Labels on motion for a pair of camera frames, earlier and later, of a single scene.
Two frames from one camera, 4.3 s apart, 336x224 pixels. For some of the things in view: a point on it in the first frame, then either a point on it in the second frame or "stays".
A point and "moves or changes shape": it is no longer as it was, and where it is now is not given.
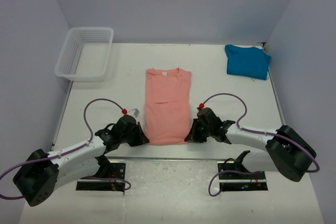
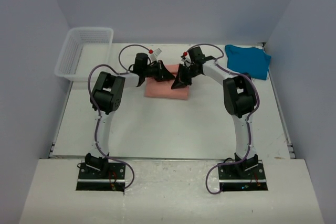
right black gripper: [193, 136] to [181, 80]
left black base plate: [116, 170] stays
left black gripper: [140, 138] to [162, 73]
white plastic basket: [84, 54] stays
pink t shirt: [167, 106] moves or changes shape
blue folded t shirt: [251, 62] stays
